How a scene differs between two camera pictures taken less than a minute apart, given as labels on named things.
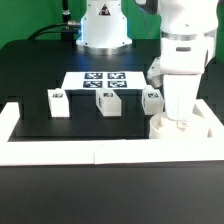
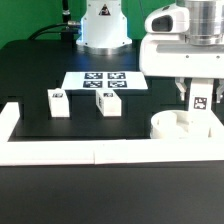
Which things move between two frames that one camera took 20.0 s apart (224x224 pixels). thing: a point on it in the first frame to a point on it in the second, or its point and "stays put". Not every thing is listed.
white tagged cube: (152, 100) to (200, 103)
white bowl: (162, 127) stays put
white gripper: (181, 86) to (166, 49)
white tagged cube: (108, 102) stays put
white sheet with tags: (104, 80) stays put
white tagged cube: (58, 102) stays put
